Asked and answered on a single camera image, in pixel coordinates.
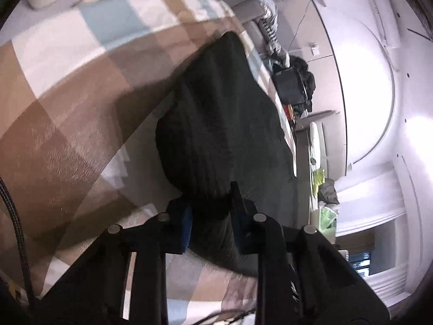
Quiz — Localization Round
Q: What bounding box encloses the grey jacket on bed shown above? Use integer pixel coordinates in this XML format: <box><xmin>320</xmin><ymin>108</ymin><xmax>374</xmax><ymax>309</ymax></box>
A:
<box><xmin>318</xmin><ymin>178</ymin><xmax>339</xmax><ymax>205</ymax></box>

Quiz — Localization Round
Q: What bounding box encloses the black knit sweater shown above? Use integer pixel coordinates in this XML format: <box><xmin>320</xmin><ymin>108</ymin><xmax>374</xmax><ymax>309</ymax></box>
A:
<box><xmin>156</xmin><ymin>32</ymin><xmax>298</xmax><ymax>277</ymax></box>

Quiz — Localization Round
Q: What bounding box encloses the black braided cable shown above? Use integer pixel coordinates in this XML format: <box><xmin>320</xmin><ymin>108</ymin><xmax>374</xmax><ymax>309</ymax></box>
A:
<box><xmin>0</xmin><ymin>177</ymin><xmax>37</xmax><ymax>307</ymax></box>

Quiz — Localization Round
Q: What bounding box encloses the plaid checkered bed cover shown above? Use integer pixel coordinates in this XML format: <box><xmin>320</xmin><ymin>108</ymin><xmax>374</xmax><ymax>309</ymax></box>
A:
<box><xmin>0</xmin><ymin>0</ymin><xmax>299</xmax><ymax>325</ymax></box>

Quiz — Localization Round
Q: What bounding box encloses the grey cabinet counter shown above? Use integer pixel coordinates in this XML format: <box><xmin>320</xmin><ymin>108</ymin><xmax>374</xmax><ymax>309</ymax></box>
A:
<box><xmin>296</xmin><ymin>127</ymin><xmax>322</xmax><ymax>228</ymax></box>

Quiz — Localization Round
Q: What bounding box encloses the red yellow bowl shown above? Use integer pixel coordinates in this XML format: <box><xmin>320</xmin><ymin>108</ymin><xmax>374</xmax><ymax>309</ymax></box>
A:
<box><xmin>283</xmin><ymin>105</ymin><xmax>296</xmax><ymax>120</ymax></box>

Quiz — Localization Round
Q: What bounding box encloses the pile of black clothes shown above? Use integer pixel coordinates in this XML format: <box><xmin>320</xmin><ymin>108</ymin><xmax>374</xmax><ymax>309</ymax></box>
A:
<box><xmin>290</xmin><ymin>55</ymin><xmax>316</xmax><ymax>112</ymax></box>

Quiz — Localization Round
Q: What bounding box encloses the grey sofa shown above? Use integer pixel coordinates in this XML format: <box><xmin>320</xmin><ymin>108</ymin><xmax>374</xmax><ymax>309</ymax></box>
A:
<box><xmin>225</xmin><ymin>0</ymin><xmax>295</xmax><ymax>68</ymax></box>

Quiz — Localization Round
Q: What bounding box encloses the white basin with green bag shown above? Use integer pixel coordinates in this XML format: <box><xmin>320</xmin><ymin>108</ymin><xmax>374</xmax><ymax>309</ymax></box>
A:
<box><xmin>319</xmin><ymin>207</ymin><xmax>337</xmax><ymax>243</ymax></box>

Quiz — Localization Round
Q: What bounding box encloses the green toy figure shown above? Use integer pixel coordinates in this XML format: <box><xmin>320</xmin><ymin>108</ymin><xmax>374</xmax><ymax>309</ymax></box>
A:
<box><xmin>312</xmin><ymin>168</ymin><xmax>326</xmax><ymax>195</ymax></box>

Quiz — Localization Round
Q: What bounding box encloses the black electric cooker pot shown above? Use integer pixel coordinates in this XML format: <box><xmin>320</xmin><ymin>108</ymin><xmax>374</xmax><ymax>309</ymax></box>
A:
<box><xmin>273</xmin><ymin>67</ymin><xmax>307</xmax><ymax>106</ymax></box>

